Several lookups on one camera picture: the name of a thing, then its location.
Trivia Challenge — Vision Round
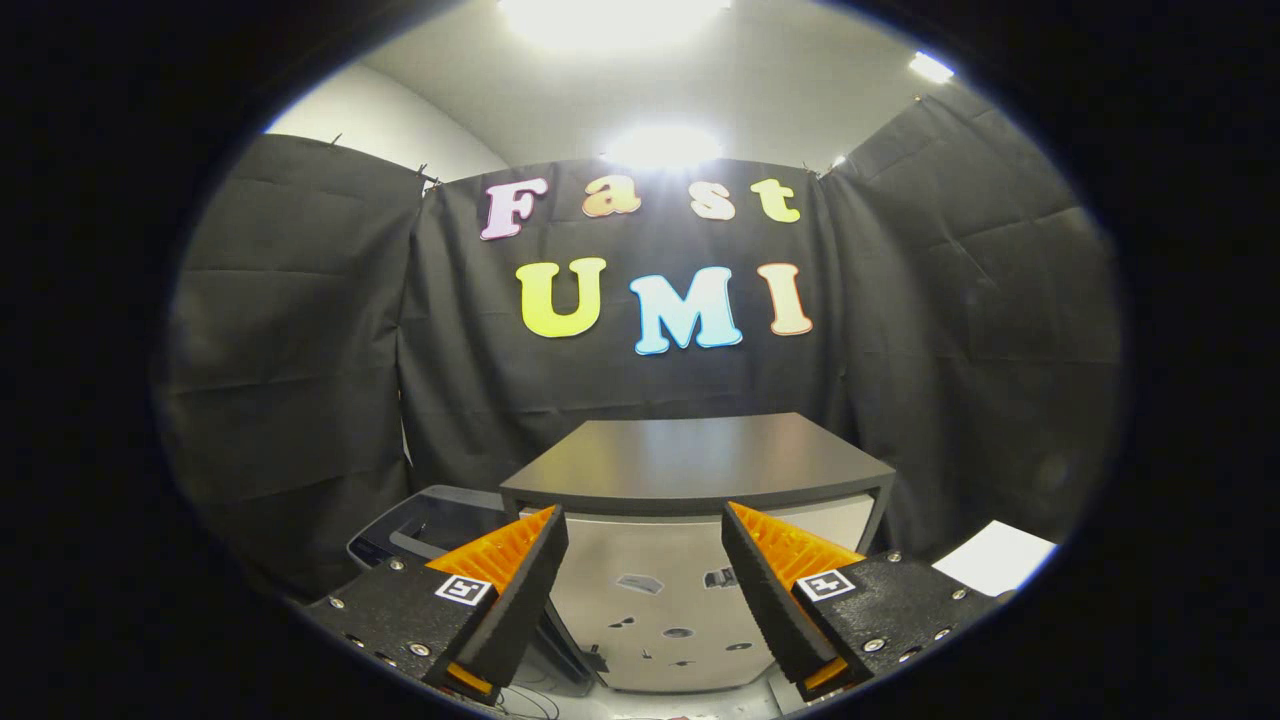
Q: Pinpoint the beige cabinet with dark top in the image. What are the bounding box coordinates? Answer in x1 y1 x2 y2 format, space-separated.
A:
500 412 897 693

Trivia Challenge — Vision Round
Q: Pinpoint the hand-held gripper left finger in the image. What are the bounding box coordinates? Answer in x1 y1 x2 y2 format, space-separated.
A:
305 505 569 701

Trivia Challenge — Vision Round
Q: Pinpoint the white flat board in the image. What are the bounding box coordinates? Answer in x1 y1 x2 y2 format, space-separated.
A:
932 520 1059 598

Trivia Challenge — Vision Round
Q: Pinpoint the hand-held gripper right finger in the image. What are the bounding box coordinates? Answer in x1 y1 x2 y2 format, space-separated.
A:
722 500 1001 701

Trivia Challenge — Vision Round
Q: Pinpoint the large ceiling light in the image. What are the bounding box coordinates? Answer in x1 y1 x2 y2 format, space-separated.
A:
498 0 733 51

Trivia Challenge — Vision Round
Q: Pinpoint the black backdrop cloth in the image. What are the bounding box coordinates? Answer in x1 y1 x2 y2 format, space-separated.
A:
155 85 1126 601

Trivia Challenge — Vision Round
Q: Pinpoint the grey washing machine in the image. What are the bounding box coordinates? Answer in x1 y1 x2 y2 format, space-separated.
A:
345 485 601 696

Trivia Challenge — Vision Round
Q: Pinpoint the thin floor cable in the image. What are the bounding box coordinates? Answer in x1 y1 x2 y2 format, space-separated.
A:
495 685 561 720

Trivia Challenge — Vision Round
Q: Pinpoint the ceiling light behind backdrop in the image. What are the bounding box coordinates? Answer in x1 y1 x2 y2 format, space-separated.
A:
605 125 723 169

